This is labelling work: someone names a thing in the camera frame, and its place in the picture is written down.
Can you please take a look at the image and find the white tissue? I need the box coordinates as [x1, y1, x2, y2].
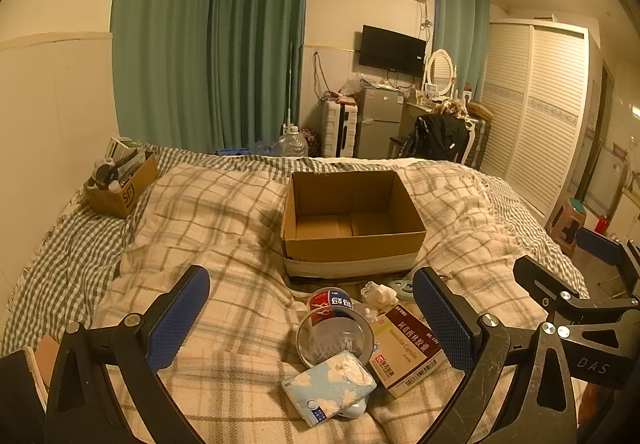
[361, 281, 398, 310]

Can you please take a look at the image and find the white orange medicine box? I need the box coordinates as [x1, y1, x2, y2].
[369, 305, 449, 399]

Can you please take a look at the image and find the dark patterned bag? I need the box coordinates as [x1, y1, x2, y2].
[300, 126, 323, 156]

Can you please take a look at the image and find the white ribbed suitcase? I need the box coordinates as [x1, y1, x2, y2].
[321, 100, 360, 157]

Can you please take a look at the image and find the white oval mirror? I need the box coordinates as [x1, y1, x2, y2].
[424, 49, 458, 100]

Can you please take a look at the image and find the blue cloud tissue pack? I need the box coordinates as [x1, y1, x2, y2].
[281, 354, 377, 428]

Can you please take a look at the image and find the wide green curtain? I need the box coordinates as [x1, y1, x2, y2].
[112, 0, 216, 150]
[207, 0, 308, 152]

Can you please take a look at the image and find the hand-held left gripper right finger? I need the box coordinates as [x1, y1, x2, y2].
[412, 265, 578, 444]

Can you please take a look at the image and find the beige plaid blanket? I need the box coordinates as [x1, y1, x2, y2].
[95, 159, 586, 444]

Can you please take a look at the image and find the black jacket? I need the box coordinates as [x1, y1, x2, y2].
[400, 113, 471, 162]

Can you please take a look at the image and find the teal ring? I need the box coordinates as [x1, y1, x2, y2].
[392, 275, 416, 302]

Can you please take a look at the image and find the plastic stool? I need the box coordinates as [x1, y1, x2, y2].
[547, 198, 588, 255]

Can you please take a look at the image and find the white pole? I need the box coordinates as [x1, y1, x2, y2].
[286, 41, 296, 127]

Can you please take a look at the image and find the small cardboard box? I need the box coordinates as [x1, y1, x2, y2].
[84, 151, 158, 220]

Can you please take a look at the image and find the door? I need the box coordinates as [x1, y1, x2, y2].
[585, 59, 616, 195]

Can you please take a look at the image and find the wall cable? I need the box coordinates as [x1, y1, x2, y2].
[312, 51, 333, 100]

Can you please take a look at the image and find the large clear water bottle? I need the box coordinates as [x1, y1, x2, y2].
[277, 124, 308, 158]

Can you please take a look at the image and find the dressing table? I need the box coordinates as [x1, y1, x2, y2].
[404, 100, 441, 145]

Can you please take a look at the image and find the black wall television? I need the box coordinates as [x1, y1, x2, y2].
[359, 25, 427, 78]

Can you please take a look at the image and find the grey small fridge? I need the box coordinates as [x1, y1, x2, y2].
[357, 86, 406, 159]

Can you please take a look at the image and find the large cardboard box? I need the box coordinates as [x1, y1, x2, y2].
[281, 170, 427, 281]

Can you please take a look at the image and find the narrow green curtain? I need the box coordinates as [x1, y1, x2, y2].
[434, 0, 493, 102]

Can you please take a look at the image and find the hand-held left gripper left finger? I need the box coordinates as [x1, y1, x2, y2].
[45, 265, 211, 444]

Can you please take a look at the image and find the white green carton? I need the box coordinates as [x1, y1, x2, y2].
[109, 136, 146, 160]

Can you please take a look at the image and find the black round item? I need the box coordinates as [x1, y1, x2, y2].
[94, 163, 121, 185]

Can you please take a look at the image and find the clear cotton swab jar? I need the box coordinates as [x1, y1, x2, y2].
[296, 288, 376, 371]

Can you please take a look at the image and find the white louvred wardrobe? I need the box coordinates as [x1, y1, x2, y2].
[480, 19, 603, 225]

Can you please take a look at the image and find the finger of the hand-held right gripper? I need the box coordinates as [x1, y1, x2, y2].
[512, 255, 640, 325]
[575, 226, 640, 285]

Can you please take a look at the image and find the tan flat object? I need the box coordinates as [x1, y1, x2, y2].
[22, 334, 63, 400]

